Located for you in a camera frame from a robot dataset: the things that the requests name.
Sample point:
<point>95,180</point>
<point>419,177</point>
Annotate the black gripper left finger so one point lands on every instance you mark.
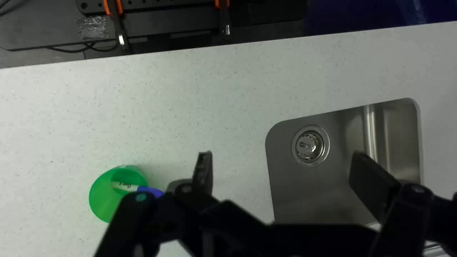
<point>204,173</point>

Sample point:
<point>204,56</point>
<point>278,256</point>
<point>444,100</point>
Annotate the dark blue object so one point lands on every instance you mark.
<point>381,12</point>

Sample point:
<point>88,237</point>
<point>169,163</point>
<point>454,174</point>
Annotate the green plastic cup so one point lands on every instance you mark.
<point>102,200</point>

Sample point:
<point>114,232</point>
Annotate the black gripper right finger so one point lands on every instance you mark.
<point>376,183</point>

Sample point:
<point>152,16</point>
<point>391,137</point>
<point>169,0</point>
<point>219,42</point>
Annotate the stainless steel sink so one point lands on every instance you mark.
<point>309,190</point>

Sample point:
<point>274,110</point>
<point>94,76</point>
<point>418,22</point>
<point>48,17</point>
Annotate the white sharpie with blue cap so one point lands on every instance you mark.
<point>128,187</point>

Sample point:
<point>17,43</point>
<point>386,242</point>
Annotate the dark equipment with orange clips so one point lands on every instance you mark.
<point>162,22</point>

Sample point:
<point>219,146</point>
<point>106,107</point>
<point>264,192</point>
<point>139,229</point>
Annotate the round metal sink drain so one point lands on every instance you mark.
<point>311,144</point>

